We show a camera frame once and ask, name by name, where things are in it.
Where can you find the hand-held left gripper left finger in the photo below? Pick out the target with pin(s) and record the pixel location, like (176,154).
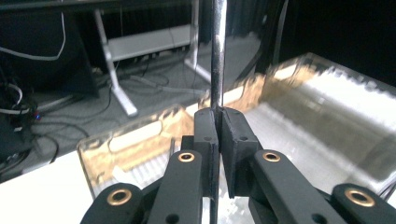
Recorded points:
(208,140)

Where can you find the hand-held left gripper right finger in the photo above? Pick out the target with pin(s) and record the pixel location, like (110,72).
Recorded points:
(236,133)

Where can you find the transparent brown plastic basket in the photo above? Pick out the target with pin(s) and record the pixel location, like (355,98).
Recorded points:
(311,130)

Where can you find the metal chopstick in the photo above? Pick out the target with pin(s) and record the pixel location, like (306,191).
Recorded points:
(218,46)

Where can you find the black stand legs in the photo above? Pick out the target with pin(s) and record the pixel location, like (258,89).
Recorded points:
(267,46)

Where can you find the black box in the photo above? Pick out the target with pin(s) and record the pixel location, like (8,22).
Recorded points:
(40,71)

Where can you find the white desk frame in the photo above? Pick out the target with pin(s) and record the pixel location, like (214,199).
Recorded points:
(149,40)

